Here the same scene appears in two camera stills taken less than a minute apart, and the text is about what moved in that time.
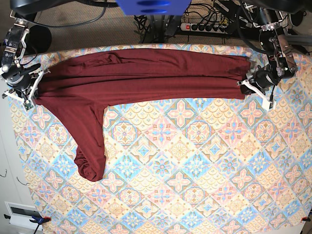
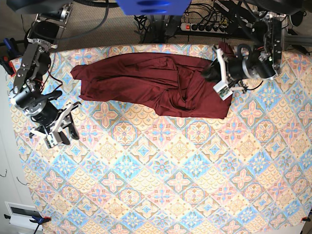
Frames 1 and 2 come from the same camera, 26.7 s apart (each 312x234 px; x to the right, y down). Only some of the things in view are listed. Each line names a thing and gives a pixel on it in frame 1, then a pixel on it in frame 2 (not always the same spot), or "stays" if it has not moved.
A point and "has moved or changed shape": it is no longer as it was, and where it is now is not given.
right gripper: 264,82 to 224,88
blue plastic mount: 154,7 stays
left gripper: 28,103 to 54,137
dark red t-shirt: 76,89 has moved or changed shape
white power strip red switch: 206,28 stays
